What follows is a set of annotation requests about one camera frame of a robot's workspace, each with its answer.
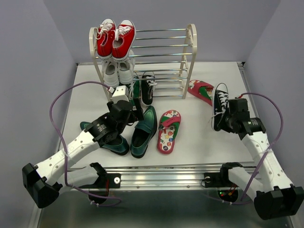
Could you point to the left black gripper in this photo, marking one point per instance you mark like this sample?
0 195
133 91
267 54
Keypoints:
137 115

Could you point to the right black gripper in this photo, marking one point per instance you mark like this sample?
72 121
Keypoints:
228 128

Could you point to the black canvas sneaker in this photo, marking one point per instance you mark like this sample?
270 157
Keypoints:
219 105
148 85

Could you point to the pink patterned flip-flop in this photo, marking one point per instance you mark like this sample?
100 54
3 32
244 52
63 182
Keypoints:
201 90
167 131

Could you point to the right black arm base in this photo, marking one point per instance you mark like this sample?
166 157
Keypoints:
226 190

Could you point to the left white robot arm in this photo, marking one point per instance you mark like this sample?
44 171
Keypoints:
48 179

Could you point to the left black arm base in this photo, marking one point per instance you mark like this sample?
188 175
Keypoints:
101 186

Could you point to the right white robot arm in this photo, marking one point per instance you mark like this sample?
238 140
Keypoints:
272 192

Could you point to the cream metal shoe rack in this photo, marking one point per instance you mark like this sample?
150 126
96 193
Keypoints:
170 54

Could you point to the right green leather loafer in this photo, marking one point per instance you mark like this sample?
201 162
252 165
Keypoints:
143 133

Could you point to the green leather loafer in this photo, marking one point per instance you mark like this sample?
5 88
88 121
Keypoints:
143 133
96 135

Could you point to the right green canvas sneaker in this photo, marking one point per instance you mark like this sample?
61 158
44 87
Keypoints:
133 90

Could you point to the left green leather loafer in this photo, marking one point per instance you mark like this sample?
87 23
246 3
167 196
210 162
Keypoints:
96 135

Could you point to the right white sneaker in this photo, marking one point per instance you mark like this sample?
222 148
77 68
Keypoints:
125 70

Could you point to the white sneaker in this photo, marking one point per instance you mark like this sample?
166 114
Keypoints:
110 73
125 70

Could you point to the left white sneaker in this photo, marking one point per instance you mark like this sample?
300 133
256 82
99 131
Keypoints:
110 73

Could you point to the right red canvas sneaker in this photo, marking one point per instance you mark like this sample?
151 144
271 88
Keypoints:
124 38

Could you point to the red canvas sneaker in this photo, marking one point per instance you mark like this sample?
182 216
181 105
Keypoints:
124 38
105 37

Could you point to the left red canvas sneaker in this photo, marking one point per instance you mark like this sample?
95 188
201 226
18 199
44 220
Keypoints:
105 37

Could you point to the aluminium mounting rail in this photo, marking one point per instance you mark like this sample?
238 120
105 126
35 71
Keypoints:
164 178

